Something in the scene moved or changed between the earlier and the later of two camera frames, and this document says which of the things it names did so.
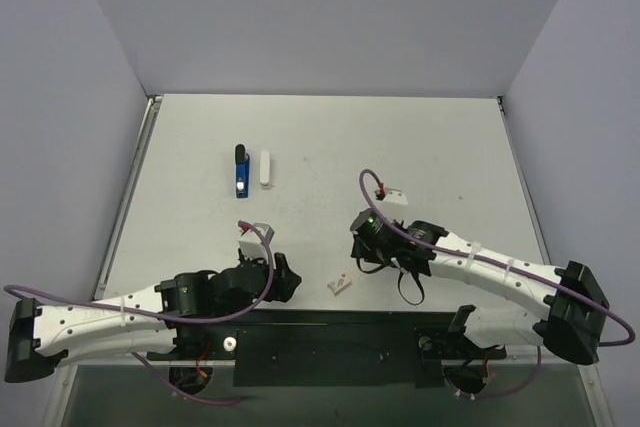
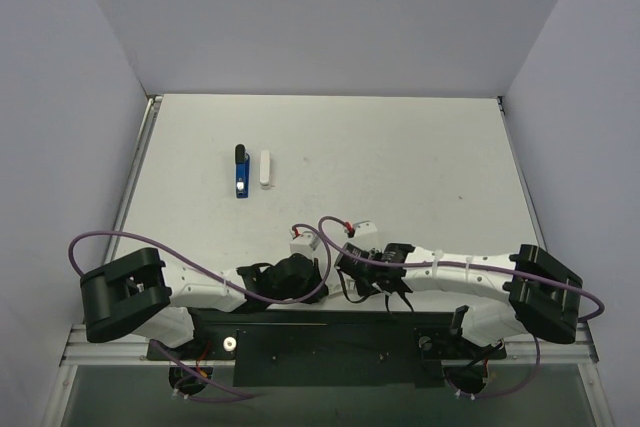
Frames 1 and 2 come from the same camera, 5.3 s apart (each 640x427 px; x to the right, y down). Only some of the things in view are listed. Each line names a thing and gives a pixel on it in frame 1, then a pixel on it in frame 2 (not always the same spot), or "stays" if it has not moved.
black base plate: x=326 y=347 stays
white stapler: x=264 y=167 stays
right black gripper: x=361 y=245 -> x=351 y=257
